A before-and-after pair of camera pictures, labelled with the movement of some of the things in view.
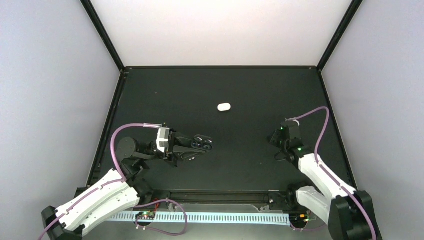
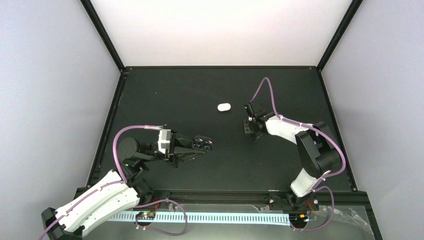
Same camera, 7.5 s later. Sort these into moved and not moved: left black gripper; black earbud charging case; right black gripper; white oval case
Moved: right black gripper
Not moved: left black gripper; black earbud charging case; white oval case
